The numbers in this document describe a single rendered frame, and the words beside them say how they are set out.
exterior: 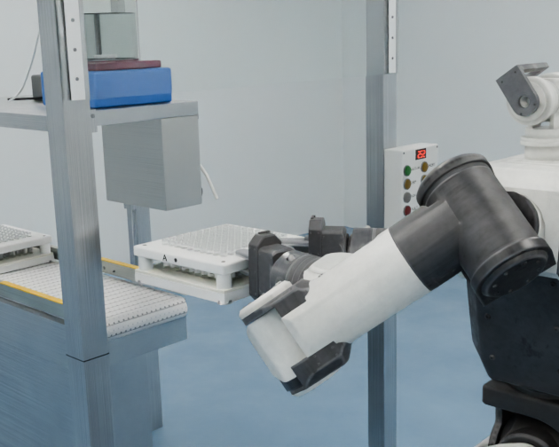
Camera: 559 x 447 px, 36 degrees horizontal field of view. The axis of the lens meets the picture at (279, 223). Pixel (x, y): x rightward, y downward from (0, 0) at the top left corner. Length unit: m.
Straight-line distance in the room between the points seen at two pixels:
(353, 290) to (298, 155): 5.38
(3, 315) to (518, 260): 1.41
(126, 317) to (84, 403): 0.22
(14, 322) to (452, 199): 1.30
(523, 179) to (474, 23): 4.58
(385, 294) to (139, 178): 1.03
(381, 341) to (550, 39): 3.16
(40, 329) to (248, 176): 4.25
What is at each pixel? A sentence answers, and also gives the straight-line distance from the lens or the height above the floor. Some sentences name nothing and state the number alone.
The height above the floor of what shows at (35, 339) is 0.82.
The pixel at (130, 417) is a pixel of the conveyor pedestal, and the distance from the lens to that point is 2.13.
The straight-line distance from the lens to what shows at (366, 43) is 2.24.
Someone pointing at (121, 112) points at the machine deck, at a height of 1.32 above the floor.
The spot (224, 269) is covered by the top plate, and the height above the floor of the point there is 1.07.
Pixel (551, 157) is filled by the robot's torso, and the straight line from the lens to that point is 1.21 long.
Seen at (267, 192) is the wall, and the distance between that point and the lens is 6.24.
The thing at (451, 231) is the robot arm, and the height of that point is 1.24.
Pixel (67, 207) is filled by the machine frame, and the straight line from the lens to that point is 1.68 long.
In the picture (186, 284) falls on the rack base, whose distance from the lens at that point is 1.55.
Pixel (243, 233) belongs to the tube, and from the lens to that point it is 1.66.
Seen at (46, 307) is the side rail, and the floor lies 0.90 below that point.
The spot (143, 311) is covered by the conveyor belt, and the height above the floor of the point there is 0.88.
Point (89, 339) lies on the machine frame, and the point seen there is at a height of 0.89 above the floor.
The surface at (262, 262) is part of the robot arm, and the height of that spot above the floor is 1.09.
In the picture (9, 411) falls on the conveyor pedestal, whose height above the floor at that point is 0.56.
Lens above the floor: 1.46
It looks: 12 degrees down
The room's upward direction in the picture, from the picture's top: 2 degrees counter-clockwise
